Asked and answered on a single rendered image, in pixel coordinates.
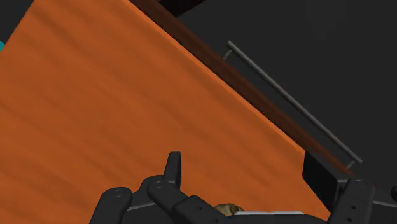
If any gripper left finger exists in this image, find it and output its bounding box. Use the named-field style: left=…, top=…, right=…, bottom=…
left=89, top=151, right=232, bottom=224

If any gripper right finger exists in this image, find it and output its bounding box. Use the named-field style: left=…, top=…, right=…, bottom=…
left=302, top=151, right=397, bottom=224

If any orange topped grey cabinet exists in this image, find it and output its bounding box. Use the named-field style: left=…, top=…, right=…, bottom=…
left=0, top=0, right=397, bottom=224

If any brown lumpy object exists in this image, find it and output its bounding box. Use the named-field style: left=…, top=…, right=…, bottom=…
left=214, top=203, right=246, bottom=217

